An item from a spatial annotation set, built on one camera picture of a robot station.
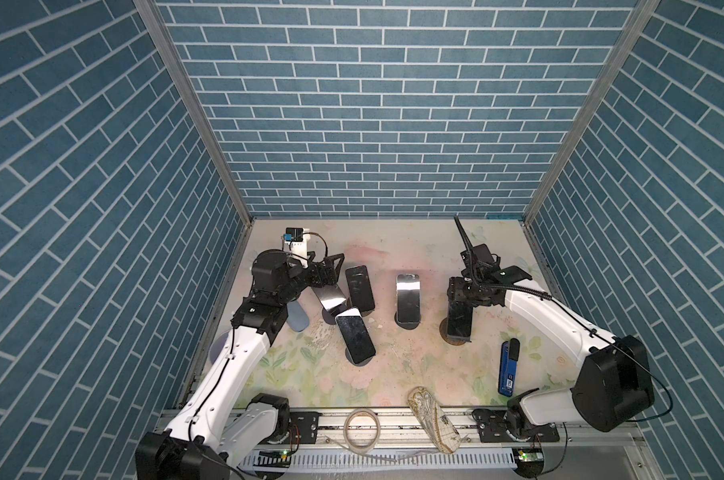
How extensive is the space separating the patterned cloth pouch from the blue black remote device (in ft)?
0.57

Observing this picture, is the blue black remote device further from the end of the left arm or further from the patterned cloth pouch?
the end of the left arm

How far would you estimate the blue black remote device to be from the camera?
31.6 inches

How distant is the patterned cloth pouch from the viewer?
711 millimetres
